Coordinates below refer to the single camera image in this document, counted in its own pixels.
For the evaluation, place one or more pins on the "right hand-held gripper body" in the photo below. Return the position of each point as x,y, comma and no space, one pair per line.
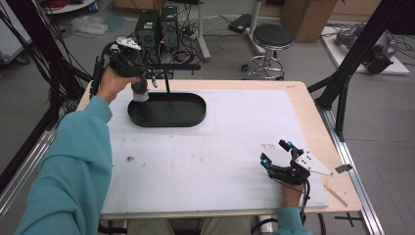
301,166

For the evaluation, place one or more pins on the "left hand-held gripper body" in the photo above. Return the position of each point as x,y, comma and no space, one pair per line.
127,60

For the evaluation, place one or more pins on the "black and white plush toy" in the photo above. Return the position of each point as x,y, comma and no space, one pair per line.
141,95

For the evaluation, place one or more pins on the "black oval tray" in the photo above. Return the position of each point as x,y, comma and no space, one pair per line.
173,112

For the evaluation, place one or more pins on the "person's left hand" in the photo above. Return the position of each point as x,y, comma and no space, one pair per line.
112,84

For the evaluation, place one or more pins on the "person's right hand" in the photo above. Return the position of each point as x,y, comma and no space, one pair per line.
292,196

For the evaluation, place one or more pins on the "black T-shaped stand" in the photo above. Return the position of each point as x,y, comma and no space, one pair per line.
177,67

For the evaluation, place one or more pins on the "black computer tower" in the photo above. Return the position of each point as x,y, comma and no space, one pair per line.
169,27
147,29

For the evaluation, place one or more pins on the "black tape piece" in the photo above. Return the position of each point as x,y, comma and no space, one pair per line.
343,168

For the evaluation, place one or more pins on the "thin wooden stick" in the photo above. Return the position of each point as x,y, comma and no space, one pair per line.
336,196

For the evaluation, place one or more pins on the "clear plastic bag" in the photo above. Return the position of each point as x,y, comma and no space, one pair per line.
88,25

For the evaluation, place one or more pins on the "white foam mat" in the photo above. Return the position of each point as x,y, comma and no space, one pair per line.
212,156

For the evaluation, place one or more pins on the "wooden table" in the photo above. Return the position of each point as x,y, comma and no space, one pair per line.
326,107

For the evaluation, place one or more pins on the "white table leg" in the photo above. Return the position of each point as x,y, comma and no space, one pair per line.
203,36
255,23

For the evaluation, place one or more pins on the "black tape cross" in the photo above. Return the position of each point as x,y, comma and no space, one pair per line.
349,219

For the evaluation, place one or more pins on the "white round table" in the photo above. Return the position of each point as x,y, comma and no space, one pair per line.
70,7

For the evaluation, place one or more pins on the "flat black device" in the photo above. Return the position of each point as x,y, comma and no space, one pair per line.
240,23

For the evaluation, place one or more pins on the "black round stool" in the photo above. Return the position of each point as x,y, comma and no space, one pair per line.
272,37

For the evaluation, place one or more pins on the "white panel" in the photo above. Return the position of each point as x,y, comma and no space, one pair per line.
11,32

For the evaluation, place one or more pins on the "white board with devices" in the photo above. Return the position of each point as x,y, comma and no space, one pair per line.
365,49

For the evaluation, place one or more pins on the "brown cardboard box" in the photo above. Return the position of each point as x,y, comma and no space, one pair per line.
308,19

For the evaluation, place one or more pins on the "aluminium rail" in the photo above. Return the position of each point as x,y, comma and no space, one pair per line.
355,182
23,163

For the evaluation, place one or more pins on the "black metal frame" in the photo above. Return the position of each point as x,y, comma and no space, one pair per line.
355,55
42,49

